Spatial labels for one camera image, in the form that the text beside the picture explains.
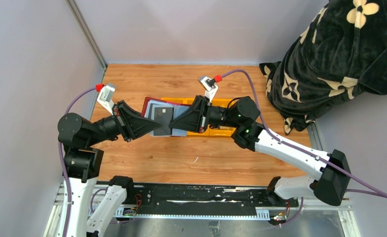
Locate black VIP credit card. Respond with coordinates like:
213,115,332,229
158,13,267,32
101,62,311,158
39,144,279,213
152,106,174,136

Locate yellow bin with black holder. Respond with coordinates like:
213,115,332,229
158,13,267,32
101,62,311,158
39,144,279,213
183,98,198,106

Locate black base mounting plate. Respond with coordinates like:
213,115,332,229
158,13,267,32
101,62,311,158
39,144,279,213
123,183,299,217

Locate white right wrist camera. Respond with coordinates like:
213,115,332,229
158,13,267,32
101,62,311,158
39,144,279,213
198,75,222,102

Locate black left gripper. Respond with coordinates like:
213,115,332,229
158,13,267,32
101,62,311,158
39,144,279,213
88,99,162,145

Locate red leather card holder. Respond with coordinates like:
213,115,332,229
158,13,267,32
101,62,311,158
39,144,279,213
141,97,181,118

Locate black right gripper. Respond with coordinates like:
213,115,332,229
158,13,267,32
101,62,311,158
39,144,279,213
169,95,241,134

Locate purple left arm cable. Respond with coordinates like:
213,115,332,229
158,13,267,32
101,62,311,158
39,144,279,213
57,85,98,237

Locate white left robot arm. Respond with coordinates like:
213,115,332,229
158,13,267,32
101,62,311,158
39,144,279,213
58,101,160,237

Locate white cards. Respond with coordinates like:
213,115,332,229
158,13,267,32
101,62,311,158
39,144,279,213
143,97,190,137

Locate black floral blanket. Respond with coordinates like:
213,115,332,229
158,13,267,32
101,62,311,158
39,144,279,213
259,0,387,134

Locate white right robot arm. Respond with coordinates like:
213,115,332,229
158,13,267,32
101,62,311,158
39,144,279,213
169,96,350,206

